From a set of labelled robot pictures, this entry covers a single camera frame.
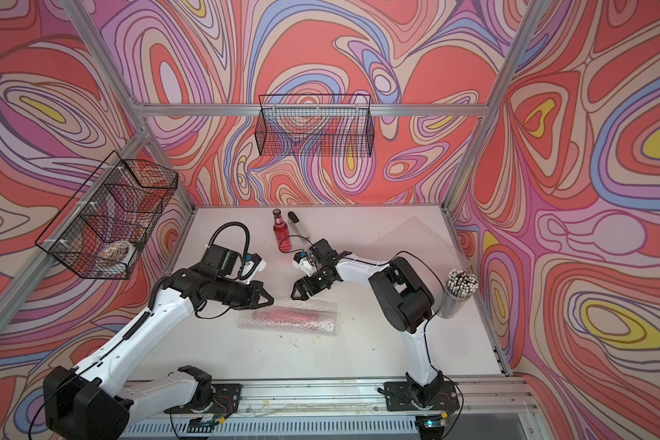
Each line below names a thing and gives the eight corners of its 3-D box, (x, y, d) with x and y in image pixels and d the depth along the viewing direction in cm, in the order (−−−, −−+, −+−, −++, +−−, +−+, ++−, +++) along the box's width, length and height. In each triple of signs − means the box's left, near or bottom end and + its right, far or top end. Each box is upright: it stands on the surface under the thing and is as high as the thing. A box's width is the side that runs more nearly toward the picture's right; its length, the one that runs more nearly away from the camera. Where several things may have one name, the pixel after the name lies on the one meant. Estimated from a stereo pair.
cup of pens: (434, 318, 89) (453, 292, 75) (429, 297, 94) (446, 269, 80) (458, 318, 89) (482, 292, 75) (451, 297, 94) (473, 269, 80)
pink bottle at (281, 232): (278, 248, 108) (269, 213, 92) (285, 243, 109) (277, 208, 94) (284, 254, 106) (276, 219, 90) (291, 248, 108) (285, 213, 92)
